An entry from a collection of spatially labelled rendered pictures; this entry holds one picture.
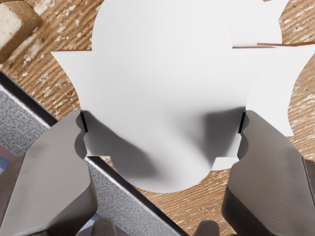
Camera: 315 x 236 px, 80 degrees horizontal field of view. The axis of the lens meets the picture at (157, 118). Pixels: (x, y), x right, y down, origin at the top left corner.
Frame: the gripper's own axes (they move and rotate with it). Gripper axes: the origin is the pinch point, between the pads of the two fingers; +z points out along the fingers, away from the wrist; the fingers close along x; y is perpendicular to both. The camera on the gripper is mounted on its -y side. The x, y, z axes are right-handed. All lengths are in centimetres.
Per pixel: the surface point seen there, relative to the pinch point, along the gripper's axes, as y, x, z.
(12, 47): -3.2, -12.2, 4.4
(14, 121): 6.0, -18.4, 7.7
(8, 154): 98, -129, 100
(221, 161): 7.0, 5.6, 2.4
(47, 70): -1.0, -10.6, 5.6
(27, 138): 8.8, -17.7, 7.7
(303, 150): 8.1, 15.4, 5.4
